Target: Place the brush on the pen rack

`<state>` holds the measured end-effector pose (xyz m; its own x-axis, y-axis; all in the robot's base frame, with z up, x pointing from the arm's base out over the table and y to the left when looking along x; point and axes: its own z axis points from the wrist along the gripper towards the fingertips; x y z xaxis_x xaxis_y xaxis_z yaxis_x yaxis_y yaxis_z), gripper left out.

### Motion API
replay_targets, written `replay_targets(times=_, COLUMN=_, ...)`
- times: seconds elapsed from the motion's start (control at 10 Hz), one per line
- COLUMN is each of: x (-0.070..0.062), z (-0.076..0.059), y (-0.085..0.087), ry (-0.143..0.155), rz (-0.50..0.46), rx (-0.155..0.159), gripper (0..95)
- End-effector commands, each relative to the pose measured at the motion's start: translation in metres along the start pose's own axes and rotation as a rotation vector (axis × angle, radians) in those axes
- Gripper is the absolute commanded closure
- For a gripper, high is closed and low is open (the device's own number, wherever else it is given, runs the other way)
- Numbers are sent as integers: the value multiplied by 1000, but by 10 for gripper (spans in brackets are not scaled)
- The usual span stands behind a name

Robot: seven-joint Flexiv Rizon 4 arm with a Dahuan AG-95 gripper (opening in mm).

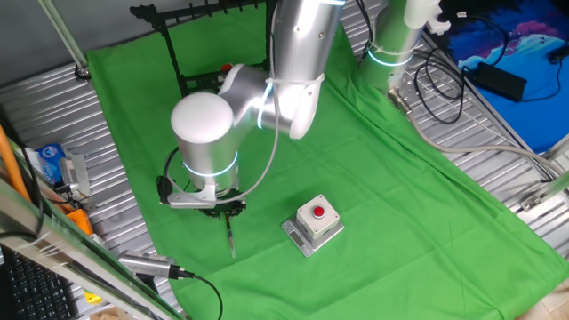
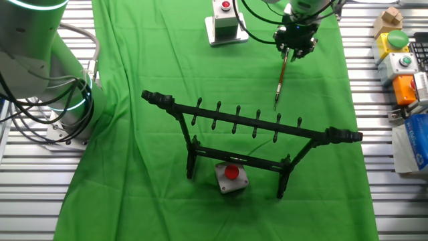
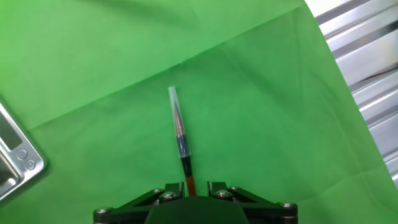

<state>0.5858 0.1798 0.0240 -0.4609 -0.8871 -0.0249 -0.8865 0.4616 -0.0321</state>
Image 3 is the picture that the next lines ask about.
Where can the brown brush with clear cap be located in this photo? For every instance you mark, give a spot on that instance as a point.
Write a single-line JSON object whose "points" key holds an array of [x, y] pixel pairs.
{"points": [[183, 144]]}

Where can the silver digital scale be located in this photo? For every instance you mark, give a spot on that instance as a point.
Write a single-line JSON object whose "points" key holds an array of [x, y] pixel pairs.
{"points": [[25, 161]]}

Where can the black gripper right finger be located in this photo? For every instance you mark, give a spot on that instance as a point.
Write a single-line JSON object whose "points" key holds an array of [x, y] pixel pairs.
{"points": [[264, 210]]}

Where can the green cloth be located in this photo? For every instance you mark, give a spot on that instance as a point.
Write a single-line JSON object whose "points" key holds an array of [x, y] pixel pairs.
{"points": [[93, 62]]}

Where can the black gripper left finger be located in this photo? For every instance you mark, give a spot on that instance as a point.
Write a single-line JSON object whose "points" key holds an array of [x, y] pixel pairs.
{"points": [[130, 210]]}

